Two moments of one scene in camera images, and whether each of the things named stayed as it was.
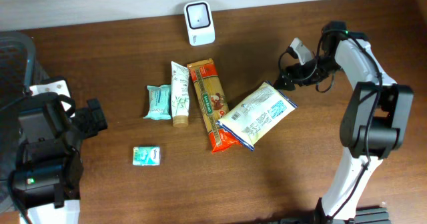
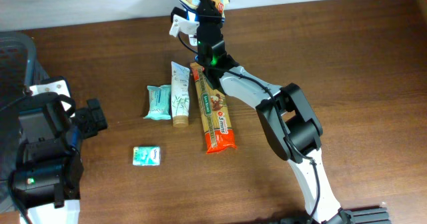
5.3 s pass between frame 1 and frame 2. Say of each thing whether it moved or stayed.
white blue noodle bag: moved
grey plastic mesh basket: stayed
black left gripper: stayed
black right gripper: moved
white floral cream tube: stayed
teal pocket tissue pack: stayed
